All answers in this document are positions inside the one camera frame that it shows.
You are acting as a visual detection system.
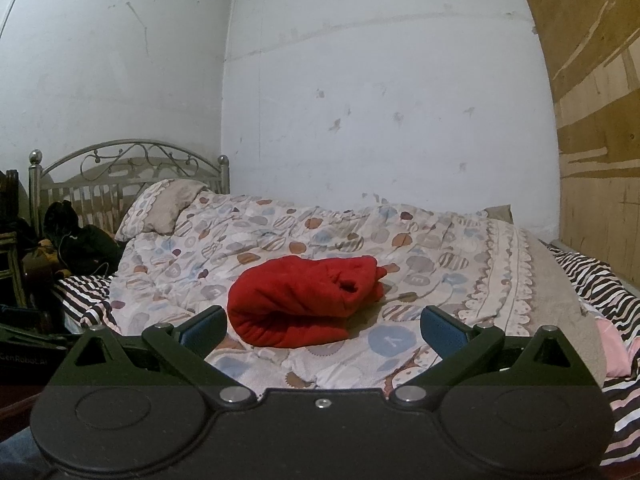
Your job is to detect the patterned duvet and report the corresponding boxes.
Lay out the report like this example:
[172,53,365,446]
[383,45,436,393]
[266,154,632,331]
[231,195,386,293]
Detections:
[107,192,533,391]

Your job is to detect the grey blanket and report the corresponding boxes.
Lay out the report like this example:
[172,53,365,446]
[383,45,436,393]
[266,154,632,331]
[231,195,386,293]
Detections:
[522,237,608,386]

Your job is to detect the patterned pillow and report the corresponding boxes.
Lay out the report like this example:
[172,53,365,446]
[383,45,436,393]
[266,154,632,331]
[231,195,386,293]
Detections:
[115,179,211,242]

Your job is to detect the beige pillow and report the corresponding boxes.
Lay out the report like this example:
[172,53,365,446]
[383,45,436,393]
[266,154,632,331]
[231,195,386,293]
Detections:
[482,204,515,223]

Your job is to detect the metal headboard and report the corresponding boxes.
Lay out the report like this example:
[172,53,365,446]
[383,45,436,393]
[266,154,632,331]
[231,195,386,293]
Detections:
[28,139,231,241]

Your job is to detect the pink cloth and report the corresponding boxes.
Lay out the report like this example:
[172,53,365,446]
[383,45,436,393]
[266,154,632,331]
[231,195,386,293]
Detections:
[595,317,640,377]

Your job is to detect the striped bed sheet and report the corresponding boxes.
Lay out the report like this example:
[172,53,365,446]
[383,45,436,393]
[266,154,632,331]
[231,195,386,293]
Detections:
[52,245,640,466]

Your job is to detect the person's blue jeans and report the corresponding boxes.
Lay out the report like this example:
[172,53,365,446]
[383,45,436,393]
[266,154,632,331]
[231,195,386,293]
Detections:
[0,427,48,461]

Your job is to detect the dark clothes pile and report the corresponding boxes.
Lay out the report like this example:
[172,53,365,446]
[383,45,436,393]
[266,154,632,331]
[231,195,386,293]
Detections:
[42,200,126,278]

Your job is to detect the red long-sleeve top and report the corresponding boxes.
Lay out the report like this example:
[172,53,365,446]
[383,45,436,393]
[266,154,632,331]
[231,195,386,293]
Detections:
[227,255,387,348]

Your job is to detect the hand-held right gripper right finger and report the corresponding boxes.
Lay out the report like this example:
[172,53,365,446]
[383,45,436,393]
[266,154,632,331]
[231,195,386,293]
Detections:
[395,305,598,407]

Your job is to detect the plywood panel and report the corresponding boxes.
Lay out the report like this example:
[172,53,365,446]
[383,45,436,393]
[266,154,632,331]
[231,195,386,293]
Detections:
[520,0,640,286]

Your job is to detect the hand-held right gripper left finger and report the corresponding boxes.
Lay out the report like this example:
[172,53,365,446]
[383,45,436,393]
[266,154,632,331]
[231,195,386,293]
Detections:
[52,305,261,407]

